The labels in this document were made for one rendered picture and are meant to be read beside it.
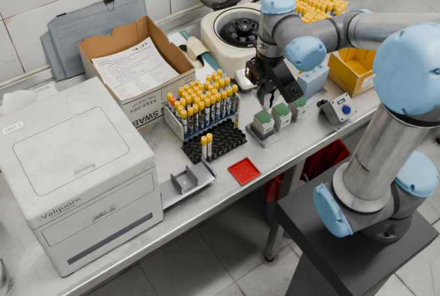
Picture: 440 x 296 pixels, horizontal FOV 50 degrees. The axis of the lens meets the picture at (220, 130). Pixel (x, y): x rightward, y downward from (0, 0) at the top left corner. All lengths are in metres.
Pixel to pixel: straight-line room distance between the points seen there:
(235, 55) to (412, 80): 0.86
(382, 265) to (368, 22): 0.56
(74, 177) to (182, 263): 1.22
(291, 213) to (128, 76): 0.65
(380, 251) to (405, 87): 0.60
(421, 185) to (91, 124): 0.70
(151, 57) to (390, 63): 0.97
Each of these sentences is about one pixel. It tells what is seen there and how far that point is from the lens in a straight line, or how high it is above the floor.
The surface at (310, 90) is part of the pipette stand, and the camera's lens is 1.48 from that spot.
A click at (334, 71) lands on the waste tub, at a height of 0.92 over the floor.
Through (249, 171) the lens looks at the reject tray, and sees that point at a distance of 1.32.
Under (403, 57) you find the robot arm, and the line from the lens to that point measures 0.68.
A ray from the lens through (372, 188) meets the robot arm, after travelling 0.92.
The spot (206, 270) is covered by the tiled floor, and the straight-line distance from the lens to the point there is 2.13.
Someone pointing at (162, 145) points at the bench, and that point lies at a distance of 1.38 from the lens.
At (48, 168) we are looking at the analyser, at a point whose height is 1.17.
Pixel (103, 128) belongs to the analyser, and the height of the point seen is 1.17.
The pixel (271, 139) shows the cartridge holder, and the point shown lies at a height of 0.89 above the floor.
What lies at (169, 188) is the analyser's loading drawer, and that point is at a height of 0.91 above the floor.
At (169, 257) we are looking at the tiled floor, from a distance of 2.16.
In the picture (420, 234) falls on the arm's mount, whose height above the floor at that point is 0.94.
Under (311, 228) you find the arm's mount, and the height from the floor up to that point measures 0.94.
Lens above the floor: 1.98
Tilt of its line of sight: 52 degrees down
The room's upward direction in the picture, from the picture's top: 3 degrees clockwise
